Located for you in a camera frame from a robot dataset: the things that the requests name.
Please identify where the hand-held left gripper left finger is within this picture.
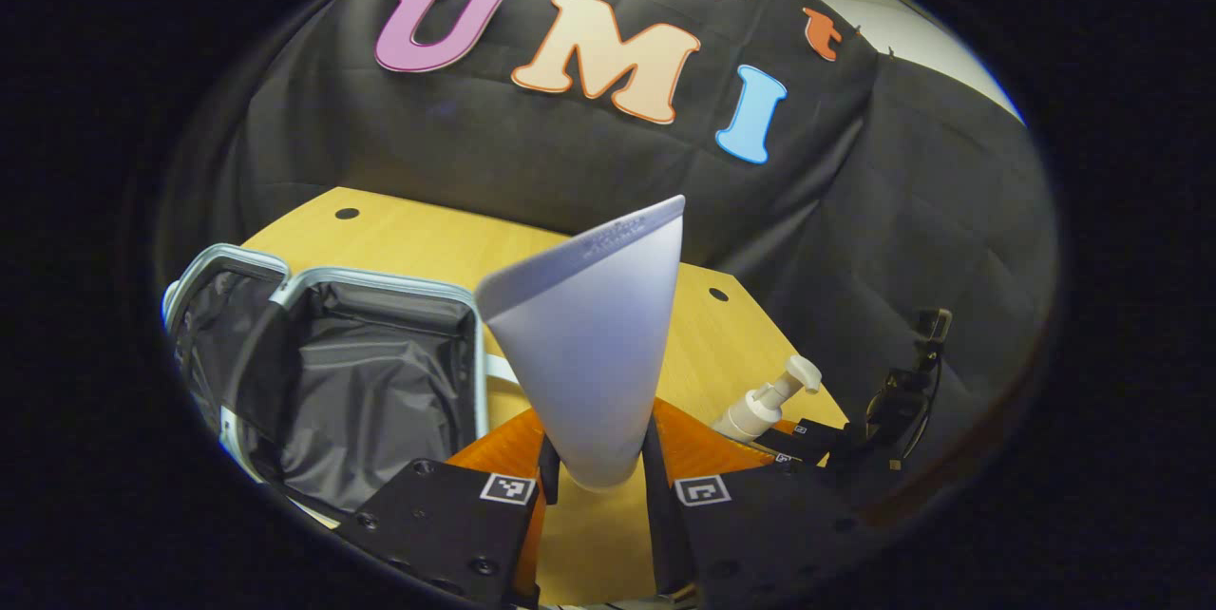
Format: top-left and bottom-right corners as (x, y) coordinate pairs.
(337, 406), (562, 609)

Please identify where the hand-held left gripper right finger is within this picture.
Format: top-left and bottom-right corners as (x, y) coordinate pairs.
(642, 398), (894, 598)

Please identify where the white pump bottle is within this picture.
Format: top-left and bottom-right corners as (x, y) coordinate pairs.
(712, 355), (823, 443)

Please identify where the light blue suitcase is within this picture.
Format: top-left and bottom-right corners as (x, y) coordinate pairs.
(161, 244), (525, 525)

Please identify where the white squeeze tube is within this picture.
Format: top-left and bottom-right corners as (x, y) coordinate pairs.
(475, 195), (687, 493)

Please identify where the black backdrop cloth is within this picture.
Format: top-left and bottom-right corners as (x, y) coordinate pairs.
(157, 0), (1060, 459)

